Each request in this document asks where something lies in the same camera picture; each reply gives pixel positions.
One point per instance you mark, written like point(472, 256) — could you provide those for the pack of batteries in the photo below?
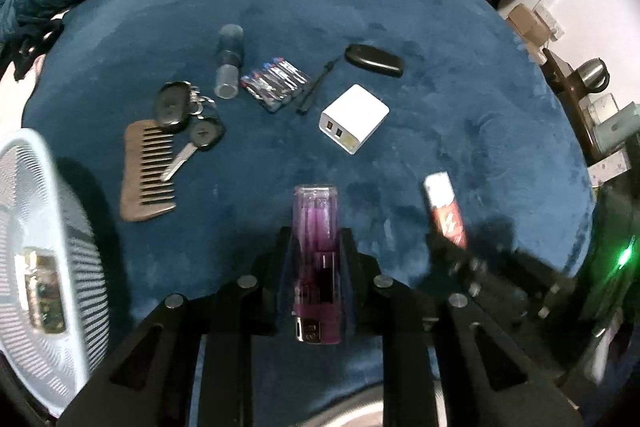
point(275, 83)

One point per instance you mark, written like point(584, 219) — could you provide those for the small red white box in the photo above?
point(445, 207)

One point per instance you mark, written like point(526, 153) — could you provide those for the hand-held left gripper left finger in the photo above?
point(280, 272)

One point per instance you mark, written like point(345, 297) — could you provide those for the white charger block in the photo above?
point(355, 117)

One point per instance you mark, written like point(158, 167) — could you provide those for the black oval car key fob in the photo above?
point(170, 107)

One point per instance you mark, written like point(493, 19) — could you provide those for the dark wooden table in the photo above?
point(575, 112)

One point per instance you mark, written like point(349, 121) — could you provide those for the white storage box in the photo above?
point(617, 127)

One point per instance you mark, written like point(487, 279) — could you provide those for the purple translucent lighter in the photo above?
point(315, 227)

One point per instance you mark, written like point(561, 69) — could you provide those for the small translucent bottle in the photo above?
point(229, 62)

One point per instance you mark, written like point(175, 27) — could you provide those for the light blue plastic basket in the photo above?
point(75, 307)

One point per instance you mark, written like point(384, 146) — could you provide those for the blue plush bedsheet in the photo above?
point(400, 7)

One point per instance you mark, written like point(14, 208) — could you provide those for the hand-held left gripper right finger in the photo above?
point(351, 277)

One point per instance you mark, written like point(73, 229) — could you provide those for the steel kettle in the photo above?
point(592, 74)

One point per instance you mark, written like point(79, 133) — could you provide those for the black car key with blade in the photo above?
point(205, 134)

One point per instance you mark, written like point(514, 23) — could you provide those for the amber jar with green label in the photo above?
point(44, 287)

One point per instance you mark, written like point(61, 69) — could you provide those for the brown wooden comb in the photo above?
point(142, 177)

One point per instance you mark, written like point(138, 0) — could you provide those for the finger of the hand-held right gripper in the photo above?
point(440, 259)
point(495, 237)

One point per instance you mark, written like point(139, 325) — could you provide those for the white power strip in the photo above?
point(550, 21)

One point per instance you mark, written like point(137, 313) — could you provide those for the cardboard box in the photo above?
point(525, 24)

